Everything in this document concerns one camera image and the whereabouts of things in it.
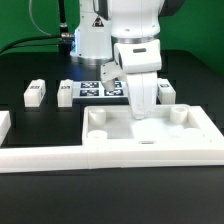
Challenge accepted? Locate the grey thin cable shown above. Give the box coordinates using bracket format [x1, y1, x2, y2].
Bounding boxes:
[28, 0, 54, 37]

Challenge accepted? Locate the black cable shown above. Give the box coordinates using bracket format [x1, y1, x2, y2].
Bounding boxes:
[0, 32, 76, 56]

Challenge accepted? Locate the fiducial marker plate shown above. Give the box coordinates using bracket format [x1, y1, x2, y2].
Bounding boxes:
[73, 81, 127, 99]

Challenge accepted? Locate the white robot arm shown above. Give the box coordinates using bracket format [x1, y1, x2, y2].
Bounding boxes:
[71, 0, 185, 119]

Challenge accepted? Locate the white desk top tray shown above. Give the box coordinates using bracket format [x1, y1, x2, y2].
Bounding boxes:
[82, 104, 224, 146]

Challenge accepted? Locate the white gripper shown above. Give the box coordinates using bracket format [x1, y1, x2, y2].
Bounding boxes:
[100, 39, 162, 119]

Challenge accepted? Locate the white U-shaped fence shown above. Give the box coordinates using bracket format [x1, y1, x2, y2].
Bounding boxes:
[0, 110, 224, 174]

